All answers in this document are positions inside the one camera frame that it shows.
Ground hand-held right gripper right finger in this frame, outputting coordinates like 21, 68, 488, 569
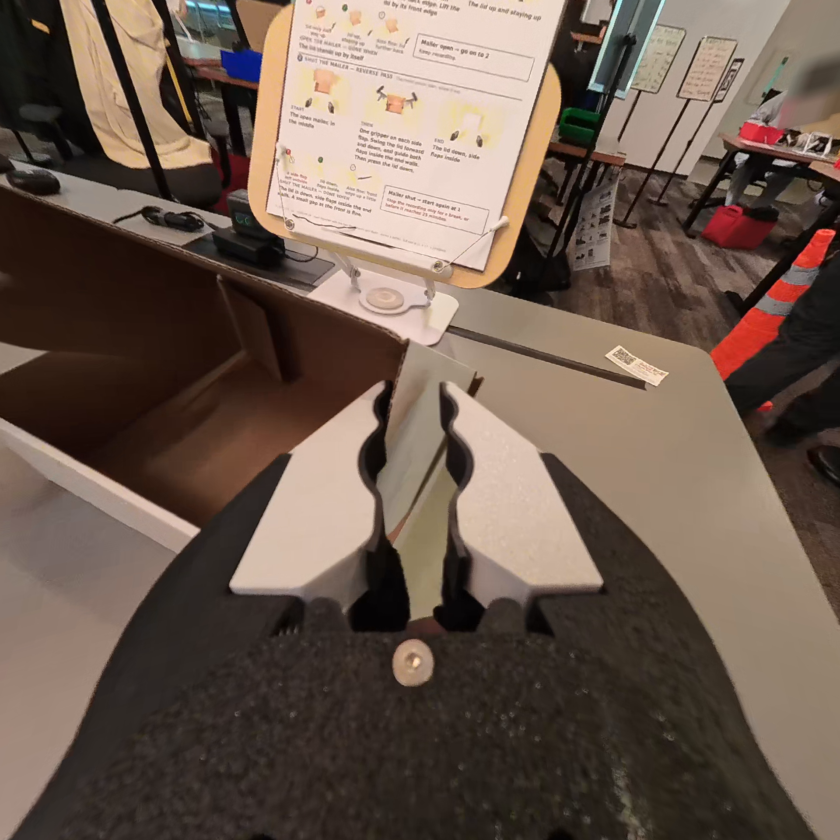
434, 382, 605, 621

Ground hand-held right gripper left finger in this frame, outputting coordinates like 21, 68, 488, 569
228, 381, 412, 618

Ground brown cardboard mailer box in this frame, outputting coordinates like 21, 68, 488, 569
0, 187, 484, 553

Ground white code sticker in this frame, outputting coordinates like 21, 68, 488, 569
604, 345, 669, 387

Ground black charging dock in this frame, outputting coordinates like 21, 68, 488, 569
211, 189, 287, 267

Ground printed floor leaflet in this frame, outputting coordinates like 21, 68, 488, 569
571, 169, 620, 272

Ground orange traffic cone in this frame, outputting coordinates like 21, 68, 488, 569
710, 228, 837, 412

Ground instruction sheet on stand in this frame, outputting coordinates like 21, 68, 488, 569
248, 0, 564, 347

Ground red bag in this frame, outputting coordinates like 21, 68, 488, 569
700, 205, 779, 251

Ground green storage bin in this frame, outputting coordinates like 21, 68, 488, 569
557, 106, 602, 143

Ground printed instruction sheet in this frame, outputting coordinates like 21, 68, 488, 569
266, 0, 568, 271

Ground wooden work table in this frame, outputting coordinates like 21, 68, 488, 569
682, 131, 840, 316

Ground black computer mouse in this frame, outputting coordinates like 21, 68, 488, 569
5, 167, 62, 196

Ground black tripod pole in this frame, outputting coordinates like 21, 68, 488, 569
91, 0, 175, 201

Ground blue storage bin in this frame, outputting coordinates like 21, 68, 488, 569
220, 49, 264, 84

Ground beige jacket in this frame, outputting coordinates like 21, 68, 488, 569
59, 0, 215, 169

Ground whiteboard sign on stand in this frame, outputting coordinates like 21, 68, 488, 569
650, 35, 740, 204
617, 25, 687, 227

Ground teal framed panel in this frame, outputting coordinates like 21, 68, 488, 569
587, 0, 661, 101

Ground black cable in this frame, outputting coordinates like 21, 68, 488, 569
113, 205, 206, 232

